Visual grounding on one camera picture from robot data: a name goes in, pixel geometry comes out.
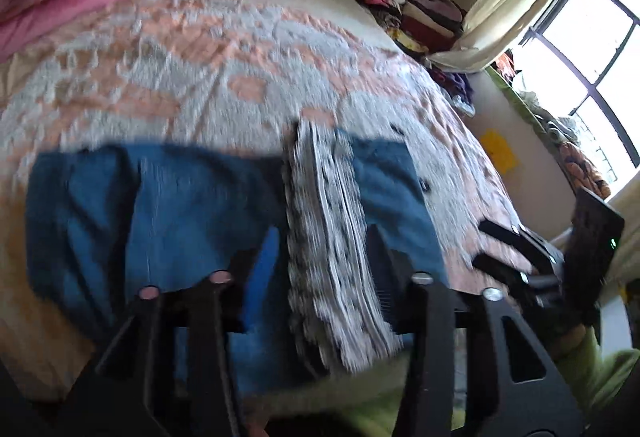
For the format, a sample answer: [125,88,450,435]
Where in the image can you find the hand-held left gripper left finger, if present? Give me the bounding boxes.
[60,226,282,437]

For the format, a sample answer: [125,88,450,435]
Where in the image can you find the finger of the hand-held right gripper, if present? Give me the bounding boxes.
[471,253,540,292]
[478,218,557,264]

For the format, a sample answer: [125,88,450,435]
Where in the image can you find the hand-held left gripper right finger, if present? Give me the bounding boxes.
[366,223,587,437]

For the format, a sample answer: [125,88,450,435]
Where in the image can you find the blue denim pants lace trim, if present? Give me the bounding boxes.
[25,117,451,395]

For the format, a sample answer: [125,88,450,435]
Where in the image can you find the yellow paper sign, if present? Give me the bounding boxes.
[479,128,519,176]

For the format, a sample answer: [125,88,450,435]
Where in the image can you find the clutter on windowsill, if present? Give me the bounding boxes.
[489,50,613,200]

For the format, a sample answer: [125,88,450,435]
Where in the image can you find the green bed sheet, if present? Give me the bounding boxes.
[345,339,640,437]

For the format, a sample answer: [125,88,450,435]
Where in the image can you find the purple crumpled clothes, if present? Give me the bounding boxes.
[429,61,477,115]

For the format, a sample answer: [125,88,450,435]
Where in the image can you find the window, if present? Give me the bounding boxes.
[514,0,640,190]

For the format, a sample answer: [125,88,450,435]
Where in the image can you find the peach patterned bedspread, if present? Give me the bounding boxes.
[0,0,532,418]

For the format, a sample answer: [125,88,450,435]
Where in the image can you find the pile of folded clothes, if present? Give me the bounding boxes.
[349,0,467,55]

